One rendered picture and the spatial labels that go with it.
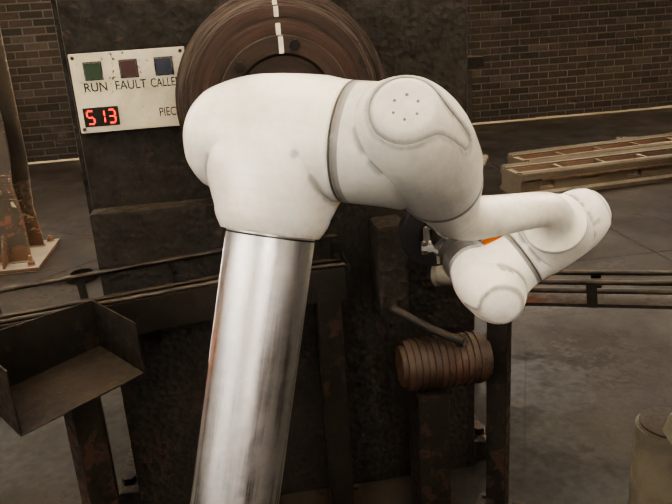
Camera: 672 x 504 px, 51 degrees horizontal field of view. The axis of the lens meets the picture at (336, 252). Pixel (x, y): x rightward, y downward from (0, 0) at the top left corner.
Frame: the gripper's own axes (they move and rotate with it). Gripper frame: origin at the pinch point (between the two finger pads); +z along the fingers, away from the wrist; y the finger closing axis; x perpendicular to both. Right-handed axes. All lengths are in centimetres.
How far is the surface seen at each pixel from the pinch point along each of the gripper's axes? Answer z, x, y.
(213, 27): 20, 42, -43
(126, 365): -4, -24, -69
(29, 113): 624, -68, -247
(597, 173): 305, -88, 205
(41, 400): -12, -25, -85
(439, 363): -0.3, -34.9, 1.2
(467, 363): -0.7, -35.6, 8.0
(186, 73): 19, 33, -50
